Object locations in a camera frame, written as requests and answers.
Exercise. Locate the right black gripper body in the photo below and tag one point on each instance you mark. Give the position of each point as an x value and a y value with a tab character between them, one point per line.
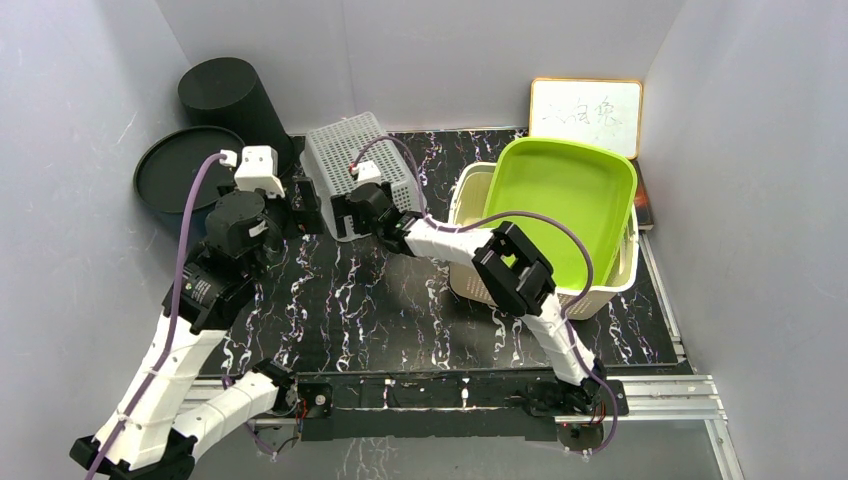
363	227

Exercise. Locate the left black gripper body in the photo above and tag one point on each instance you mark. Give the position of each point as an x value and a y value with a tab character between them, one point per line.
276	234

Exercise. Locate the green perforated plastic basket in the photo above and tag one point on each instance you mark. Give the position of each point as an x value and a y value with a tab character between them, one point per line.
331	151

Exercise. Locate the dark blue cylindrical bin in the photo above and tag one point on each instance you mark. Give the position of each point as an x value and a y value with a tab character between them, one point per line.
166	171

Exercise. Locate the beige perforated plastic basket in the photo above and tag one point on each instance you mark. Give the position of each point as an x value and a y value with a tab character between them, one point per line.
466	206

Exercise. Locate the large black plastic bucket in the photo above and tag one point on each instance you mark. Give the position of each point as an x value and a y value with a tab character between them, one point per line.
228	92

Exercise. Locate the solid green plastic tub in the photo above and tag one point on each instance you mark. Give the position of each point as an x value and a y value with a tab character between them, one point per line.
587	189

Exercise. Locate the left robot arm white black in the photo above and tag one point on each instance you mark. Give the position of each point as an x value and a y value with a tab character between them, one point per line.
148	436

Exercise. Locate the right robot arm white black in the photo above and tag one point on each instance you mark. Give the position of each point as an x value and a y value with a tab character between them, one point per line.
519	279

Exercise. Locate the small whiteboard with writing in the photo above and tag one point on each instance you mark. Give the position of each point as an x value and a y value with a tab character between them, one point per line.
603	113

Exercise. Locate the dark book behind basket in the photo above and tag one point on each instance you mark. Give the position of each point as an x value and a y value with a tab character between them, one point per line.
644	212

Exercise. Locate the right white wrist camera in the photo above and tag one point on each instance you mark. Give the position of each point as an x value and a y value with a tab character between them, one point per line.
364	172

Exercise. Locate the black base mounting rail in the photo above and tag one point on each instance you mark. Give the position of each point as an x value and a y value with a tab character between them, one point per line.
423	404

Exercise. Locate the aluminium frame rail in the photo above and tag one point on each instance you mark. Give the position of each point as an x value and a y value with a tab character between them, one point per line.
329	307

